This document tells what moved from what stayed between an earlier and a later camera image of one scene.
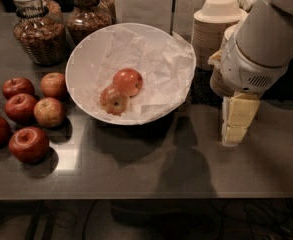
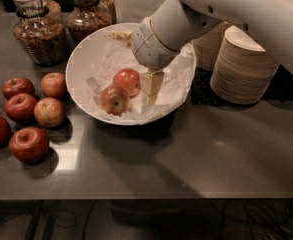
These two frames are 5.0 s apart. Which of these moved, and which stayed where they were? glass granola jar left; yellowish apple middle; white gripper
Moved: white gripper
Stayed: yellowish apple middle; glass granola jar left
